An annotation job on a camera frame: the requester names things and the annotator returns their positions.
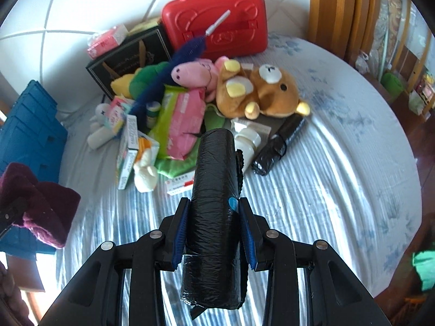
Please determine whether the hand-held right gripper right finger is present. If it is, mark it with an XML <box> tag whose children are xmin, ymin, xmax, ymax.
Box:
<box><xmin>237</xmin><ymin>196</ymin><xmax>391</xmax><ymax>326</ymax></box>

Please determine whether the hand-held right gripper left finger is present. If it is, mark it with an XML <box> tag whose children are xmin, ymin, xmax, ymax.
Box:
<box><xmin>41</xmin><ymin>197</ymin><xmax>191</xmax><ymax>326</ymax></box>

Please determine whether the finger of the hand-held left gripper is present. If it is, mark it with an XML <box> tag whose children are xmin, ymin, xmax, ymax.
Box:
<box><xmin>0</xmin><ymin>198</ymin><xmax>28</xmax><ymax>236</ymax></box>

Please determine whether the maroon knit cloth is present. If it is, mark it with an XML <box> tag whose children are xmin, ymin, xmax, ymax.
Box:
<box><xmin>0</xmin><ymin>162</ymin><xmax>81</xmax><ymax>249</ymax></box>

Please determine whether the black garbage bag roll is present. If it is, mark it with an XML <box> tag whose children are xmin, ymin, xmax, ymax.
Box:
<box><xmin>179</xmin><ymin>128</ymin><xmax>246</xmax><ymax>320</ymax></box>

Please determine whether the blue plastic crate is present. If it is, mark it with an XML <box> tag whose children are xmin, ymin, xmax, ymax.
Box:
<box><xmin>0</xmin><ymin>80</ymin><xmax>69</xmax><ymax>255</ymax></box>

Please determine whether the white red medicine box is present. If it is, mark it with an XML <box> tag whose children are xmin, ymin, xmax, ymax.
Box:
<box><xmin>165</xmin><ymin>178</ymin><xmax>194</xmax><ymax>196</ymax></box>

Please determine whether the green fabric bag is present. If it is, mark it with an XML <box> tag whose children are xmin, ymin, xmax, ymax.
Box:
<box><xmin>154</xmin><ymin>105</ymin><xmax>225</xmax><ymax>179</ymax></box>

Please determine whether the cream plush toy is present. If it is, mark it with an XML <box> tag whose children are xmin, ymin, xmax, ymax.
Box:
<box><xmin>133</xmin><ymin>149</ymin><xmax>159</xmax><ymax>193</ymax></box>

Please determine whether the small white plastic bottle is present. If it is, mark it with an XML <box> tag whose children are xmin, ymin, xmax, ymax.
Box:
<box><xmin>233</xmin><ymin>126</ymin><xmax>262</xmax><ymax>164</ymax></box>

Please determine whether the orange white box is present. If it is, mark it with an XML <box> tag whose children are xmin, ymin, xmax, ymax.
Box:
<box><xmin>138</xmin><ymin>136</ymin><xmax>160</xmax><ymax>160</ymax></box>

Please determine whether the black plastic bag bundle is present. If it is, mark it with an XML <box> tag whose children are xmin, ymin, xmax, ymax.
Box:
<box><xmin>251</xmin><ymin>114</ymin><xmax>307</xmax><ymax>176</ymax></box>

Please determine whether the long white box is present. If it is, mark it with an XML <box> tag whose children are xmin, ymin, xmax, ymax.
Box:
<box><xmin>117</xmin><ymin>115</ymin><xmax>139</xmax><ymax>191</ymax></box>

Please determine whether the white tube box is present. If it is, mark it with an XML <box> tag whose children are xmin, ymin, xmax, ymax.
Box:
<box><xmin>231</xmin><ymin>117</ymin><xmax>272</xmax><ymax>143</ymax></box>

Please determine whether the pink wipes pack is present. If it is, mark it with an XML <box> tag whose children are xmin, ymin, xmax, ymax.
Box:
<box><xmin>166</xmin><ymin>91</ymin><xmax>208</xmax><ymax>162</ymax></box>

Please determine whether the lime green wipes pack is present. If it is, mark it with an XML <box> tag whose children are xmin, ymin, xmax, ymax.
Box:
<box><xmin>149</xmin><ymin>86</ymin><xmax>189</xmax><ymax>158</ymax></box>

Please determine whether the white rabbit plush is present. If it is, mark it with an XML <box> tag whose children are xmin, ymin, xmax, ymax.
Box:
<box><xmin>88</xmin><ymin>103</ymin><xmax>114</xmax><ymax>150</ymax></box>

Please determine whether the pink flower print pack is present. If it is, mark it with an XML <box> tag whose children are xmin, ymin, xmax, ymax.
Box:
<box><xmin>105</xmin><ymin>96</ymin><xmax>134</xmax><ymax>136</ymax></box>

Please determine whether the brown bear plush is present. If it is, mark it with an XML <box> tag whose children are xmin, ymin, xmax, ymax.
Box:
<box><xmin>215</xmin><ymin>59</ymin><xmax>310</xmax><ymax>120</ymax></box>

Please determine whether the green yellow plush toy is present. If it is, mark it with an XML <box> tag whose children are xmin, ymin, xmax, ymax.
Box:
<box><xmin>111</xmin><ymin>61</ymin><xmax>170</xmax><ymax>99</ymax></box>

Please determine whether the pink pig plush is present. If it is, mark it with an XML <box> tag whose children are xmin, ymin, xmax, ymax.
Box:
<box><xmin>171</xmin><ymin>56</ymin><xmax>226</xmax><ymax>102</ymax></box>

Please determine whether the green cloth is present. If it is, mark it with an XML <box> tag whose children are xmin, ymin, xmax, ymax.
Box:
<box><xmin>411</xmin><ymin>249</ymin><xmax>435</xmax><ymax>291</ymax></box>

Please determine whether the black gift box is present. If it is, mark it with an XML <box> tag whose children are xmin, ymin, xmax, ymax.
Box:
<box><xmin>85</xmin><ymin>27</ymin><xmax>174</xmax><ymax>101</ymax></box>

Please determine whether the blue feather duster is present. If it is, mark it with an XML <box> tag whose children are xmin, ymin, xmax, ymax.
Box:
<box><xmin>131</xmin><ymin>10</ymin><xmax>232</xmax><ymax>116</ymax></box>

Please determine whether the pink tissue pack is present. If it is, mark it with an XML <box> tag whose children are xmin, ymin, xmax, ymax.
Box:
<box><xmin>86</xmin><ymin>24</ymin><xmax>129</xmax><ymax>60</ymax></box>

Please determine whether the small white plastic bag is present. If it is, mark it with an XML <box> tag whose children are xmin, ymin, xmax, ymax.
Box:
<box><xmin>355</xmin><ymin>51</ymin><xmax>371</xmax><ymax>72</ymax></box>

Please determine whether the olive cardboard box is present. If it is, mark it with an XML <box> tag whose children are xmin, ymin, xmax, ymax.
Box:
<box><xmin>131</xmin><ymin>20</ymin><xmax>160</xmax><ymax>35</ymax></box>

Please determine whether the red plastic carry case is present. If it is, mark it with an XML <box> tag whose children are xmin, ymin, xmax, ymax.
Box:
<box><xmin>161</xmin><ymin>0</ymin><xmax>267</xmax><ymax>62</ymax></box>

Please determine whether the white padded headboard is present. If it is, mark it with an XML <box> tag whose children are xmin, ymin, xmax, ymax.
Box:
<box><xmin>0</xmin><ymin>0</ymin><xmax>311</xmax><ymax>116</ymax></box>

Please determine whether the wooden shelf rack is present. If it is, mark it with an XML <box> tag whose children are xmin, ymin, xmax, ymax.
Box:
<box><xmin>397</xmin><ymin>41</ymin><xmax>435</xmax><ymax>116</ymax></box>

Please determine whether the patterned curtain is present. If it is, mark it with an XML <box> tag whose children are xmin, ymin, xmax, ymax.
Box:
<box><xmin>370</xmin><ymin>0</ymin><xmax>418</xmax><ymax>72</ymax></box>

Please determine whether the wooden wall panel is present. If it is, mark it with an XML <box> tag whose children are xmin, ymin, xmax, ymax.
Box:
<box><xmin>307</xmin><ymin>0</ymin><xmax>384</xmax><ymax>62</ymax></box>

